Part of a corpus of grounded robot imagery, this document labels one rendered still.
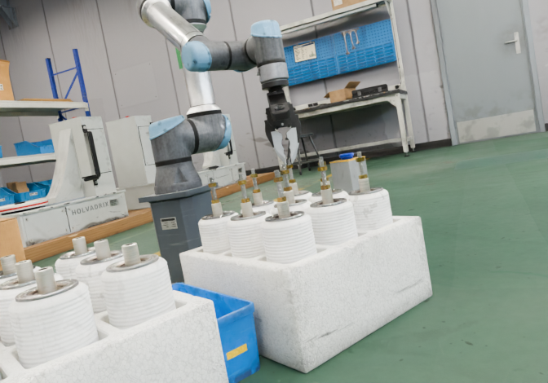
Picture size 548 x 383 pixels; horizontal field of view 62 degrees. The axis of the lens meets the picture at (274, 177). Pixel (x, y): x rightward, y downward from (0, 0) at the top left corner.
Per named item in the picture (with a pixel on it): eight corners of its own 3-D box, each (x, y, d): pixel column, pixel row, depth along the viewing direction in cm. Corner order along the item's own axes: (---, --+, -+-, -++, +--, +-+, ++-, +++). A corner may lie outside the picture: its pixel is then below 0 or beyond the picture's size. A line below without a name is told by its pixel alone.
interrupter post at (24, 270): (16, 284, 69) (12, 263, 69) (34, 279, 70) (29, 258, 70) (20, 286, 67) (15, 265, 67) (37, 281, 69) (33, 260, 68)
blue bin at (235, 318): (143, 352, 98) (132, 298, 97) (188, 332, 105) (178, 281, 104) (217, 397, 74) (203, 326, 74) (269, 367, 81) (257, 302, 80)
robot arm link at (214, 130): (182, 156, 154) (152, -9, 149) (220, 150, 162) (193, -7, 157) (197, 154, 144) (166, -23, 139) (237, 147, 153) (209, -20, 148)
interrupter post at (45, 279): (36, 295, 60) (30, 270, 60) (55, 288, 61) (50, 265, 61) (41, 297, 58) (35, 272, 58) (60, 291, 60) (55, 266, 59)
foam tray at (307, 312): (192, 327, 107) (178, 253, 106) (311, 275, 131) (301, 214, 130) (306, 375, 76) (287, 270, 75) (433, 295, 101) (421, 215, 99)
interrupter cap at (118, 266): (99, 271, 68) (98, 266, 68) (146, 257, 73) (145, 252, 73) (118, 276, 62) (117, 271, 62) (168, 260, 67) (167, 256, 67)
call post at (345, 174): (347, 272, 128) (329, 163, 126) (363, 265, 133) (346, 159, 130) (367, 275, 123) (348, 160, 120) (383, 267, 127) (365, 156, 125)
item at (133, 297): (113, 386, 69) (89, 270, 68) (170, 358, 75) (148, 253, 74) (140, 407, 62) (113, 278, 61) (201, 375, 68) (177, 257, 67)
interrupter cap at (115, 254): (74, 265, 77) (73, 261, 77) (117, 252, 82) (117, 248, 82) (89, 269, 71) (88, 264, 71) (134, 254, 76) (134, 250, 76)
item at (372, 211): (403, 263, 104) (391, 186, 103) (398, 278, 95) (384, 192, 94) (361, 266, 108) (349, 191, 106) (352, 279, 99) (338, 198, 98)
